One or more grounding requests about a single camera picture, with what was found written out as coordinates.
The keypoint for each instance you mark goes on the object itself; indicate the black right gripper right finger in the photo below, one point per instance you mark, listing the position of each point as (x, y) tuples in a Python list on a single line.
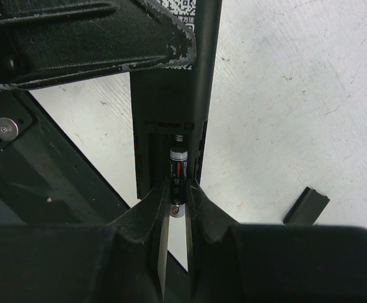
[(230, 261)]

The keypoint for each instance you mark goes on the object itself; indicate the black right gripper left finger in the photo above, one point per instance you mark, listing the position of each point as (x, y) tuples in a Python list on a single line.
[(124, 261)]

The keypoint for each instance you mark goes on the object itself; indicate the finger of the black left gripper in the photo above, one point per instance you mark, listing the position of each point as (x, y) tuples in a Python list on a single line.
[(48, 43)]

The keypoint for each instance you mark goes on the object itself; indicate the black battery cover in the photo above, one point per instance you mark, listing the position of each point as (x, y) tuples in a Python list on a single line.
[(306, 209)]

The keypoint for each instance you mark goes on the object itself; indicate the black remote control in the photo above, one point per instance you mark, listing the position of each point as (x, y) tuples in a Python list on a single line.
[(170, 106)]

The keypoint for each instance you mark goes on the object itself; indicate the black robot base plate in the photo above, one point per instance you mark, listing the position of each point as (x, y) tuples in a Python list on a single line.
[(44, 177)]

